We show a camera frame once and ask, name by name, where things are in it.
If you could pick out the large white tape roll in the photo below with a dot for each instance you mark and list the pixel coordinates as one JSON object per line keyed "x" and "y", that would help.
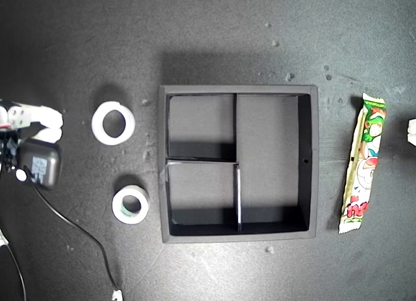
{"x": 97, "y": 123}

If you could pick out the snack bar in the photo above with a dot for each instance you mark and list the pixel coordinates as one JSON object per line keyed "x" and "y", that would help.
{"x": 364, "y": 164}

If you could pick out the small white tape roll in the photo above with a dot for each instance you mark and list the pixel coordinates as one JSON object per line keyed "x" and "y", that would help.
{"x": 117, "y": 206}

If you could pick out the black tray with wells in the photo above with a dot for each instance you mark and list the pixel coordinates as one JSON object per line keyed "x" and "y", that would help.
{"x": 266, "y": 145}

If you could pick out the white plastic piece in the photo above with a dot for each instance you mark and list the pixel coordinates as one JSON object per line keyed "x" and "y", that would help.
{"x": 2, "y": 239}

